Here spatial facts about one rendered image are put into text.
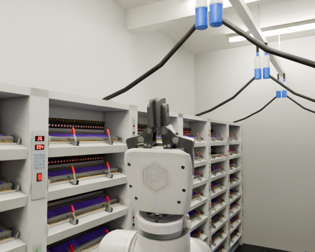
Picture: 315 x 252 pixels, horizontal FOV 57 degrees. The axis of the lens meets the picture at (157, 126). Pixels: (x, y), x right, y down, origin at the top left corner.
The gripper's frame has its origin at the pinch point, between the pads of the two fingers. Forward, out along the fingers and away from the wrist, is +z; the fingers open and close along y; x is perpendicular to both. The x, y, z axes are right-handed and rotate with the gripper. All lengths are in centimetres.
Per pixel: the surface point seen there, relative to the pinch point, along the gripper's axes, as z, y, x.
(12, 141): -19, 80, 51
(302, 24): 55, -69, 352
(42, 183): -38, 70, 55
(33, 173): -32, 71, 51
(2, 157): -23, 75, 41
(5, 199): -38, 74, 38
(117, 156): -44, 67, 119
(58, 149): -26, 70, 66
